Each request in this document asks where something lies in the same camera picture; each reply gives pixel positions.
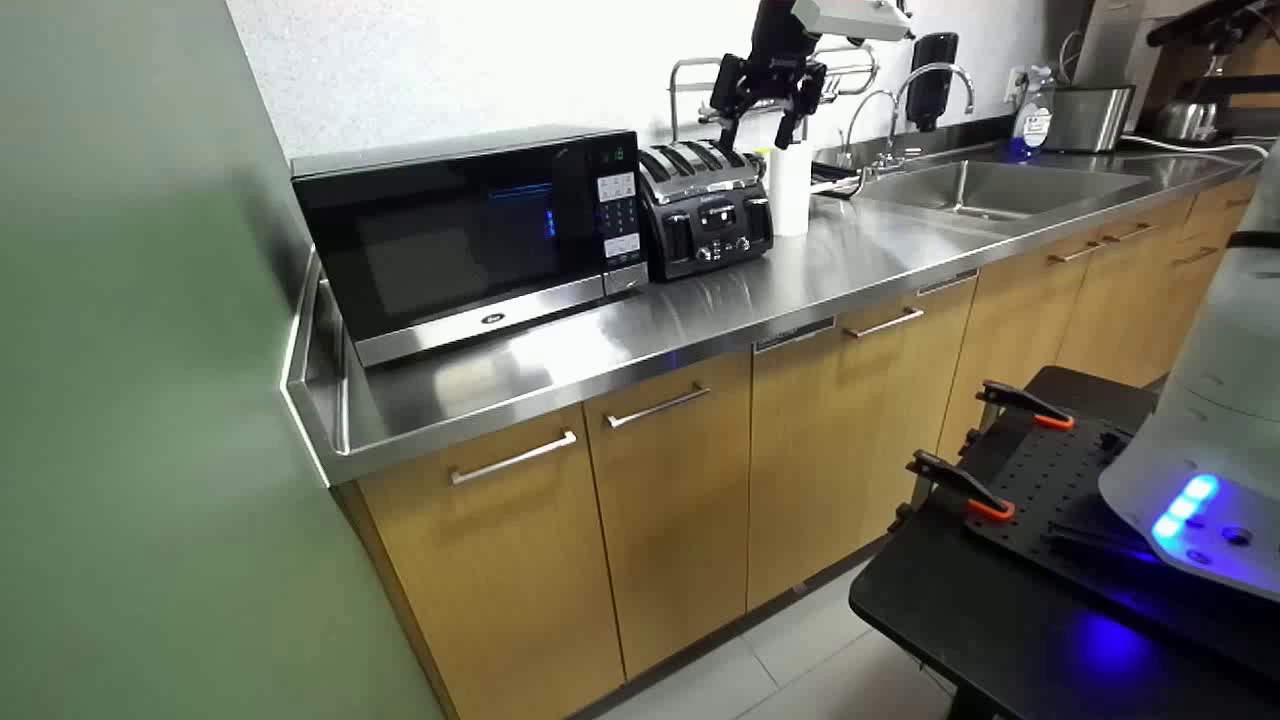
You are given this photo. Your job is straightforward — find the white blue bottle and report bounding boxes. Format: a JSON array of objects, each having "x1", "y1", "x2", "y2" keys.
[{"x1": 1008, "y1": 96, "x2": 1059, "y2": 165}]

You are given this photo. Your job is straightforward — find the chrome sink faucet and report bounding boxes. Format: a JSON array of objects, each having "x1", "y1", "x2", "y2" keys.
[{"x1": 838, "y1": 62, "x2": 981, "y2": 174}]

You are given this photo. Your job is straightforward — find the stainless steel sink basin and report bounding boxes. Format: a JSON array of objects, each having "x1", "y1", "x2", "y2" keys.
[{"x1": 853, "y1": 151, "x2": 1152, "y2": 231}]

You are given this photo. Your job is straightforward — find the steel kettle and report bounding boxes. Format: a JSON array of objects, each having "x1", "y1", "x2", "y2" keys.
[{"x1": 1152, "y1": 94, "x2": 1224, "y2": 150}]

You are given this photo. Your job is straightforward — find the black robot cart table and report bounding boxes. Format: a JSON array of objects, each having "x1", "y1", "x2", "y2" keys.
[{"x1": 843, "y1": 364, "x2": 1280, "y2": 720}]

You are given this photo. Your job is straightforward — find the stainless steel container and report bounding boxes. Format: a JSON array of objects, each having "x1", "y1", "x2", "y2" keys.
[{"x1": 1038, "y1": 79, "x2": 1138, "y2": 160}]

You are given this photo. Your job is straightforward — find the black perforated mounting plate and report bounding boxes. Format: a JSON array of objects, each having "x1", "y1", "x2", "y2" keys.
[{"x1": 954, "y1": 395, "x2": 1280, "y2": 641}]

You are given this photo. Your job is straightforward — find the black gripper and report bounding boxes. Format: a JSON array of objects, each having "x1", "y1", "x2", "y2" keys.
[{"x1": 706, "y1": 0, "x2": 833, "y2": 160}]

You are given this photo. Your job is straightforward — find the wooden cabinet door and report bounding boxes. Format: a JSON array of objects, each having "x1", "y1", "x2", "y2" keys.
[
  {"x1": 1055, "y1": 196, "x2": 1200, "y2": 391},
  {"x1": 585, "y1": 350, "x2": 756, "y2": 682},
  {"x1": 1155, "y1": 178, "x2": 1261, "y2": 351},
  {"x1": 935, "y1": 246, "x2": 1095, "y2": 459},
  {"x1": 745, "y1": 275, "x2": 981, "y2": 613},
  {"x1": 357, "y1": 405, "x2": 628, "y2": 720}
]

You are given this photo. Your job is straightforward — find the black chrome four-slot toaster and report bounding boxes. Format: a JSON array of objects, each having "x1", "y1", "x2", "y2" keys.
[{"x1": 636, "y1": 138, "x2": 779, "y2": 287}]

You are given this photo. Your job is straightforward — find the white cable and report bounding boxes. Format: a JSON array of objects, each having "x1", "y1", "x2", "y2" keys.
[{"x1": 1116, "y1": 130, "x2": 1274, "y2": 167}]

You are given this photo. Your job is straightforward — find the black microwave oven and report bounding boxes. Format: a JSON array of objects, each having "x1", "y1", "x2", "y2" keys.
[{"x1": 289, "y1": 126, "x2": 654, "y2": 371}]

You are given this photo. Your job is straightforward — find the black orange spring clamp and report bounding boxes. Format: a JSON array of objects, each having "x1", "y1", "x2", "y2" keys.
[
  {"x1": 903, "y1": 444, "x2": 1019, "y2": 529},
  {"x1": 972, "y1": 376, "x2": 1079, "y2": 440}
]

